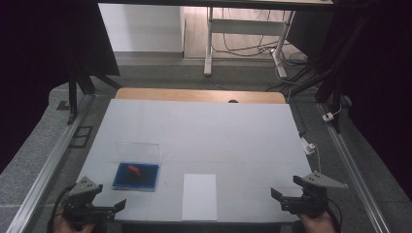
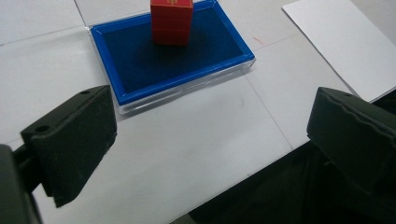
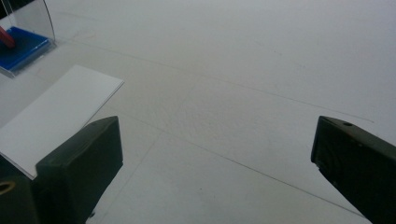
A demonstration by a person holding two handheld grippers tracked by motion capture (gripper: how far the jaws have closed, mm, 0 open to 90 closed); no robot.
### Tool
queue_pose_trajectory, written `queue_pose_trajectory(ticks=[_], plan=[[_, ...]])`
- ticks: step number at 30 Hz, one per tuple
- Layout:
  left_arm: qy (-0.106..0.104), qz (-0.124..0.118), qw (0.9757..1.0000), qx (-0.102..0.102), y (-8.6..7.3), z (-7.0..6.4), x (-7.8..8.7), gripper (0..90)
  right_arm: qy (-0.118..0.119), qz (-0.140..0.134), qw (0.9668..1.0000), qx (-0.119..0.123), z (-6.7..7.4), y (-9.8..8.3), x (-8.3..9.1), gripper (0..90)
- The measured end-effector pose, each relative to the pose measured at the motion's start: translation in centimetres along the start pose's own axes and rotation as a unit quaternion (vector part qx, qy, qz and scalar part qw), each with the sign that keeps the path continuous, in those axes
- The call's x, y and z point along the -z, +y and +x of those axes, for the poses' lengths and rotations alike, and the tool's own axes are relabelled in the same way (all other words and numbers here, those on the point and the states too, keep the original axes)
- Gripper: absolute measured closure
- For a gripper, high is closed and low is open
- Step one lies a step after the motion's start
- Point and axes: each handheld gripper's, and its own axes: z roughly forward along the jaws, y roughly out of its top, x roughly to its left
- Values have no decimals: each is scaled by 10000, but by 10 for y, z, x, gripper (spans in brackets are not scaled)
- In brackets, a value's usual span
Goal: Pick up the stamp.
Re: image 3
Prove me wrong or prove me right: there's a red stamp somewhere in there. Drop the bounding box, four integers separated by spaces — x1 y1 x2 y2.
0 26 17 49

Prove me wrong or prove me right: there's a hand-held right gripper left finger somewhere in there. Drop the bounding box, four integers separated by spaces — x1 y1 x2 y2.
32 116 124 224

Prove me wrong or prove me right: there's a white paper sheet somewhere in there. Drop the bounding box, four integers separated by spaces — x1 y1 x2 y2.
0 64 125 181

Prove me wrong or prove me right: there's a clear box with blue pad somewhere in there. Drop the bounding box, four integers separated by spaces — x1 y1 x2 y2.
0 0 58 78

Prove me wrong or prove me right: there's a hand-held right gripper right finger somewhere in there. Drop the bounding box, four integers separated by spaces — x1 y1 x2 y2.
310 115 396 224

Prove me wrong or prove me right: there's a white table cover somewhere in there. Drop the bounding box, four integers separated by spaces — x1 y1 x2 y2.
0 0 396 224

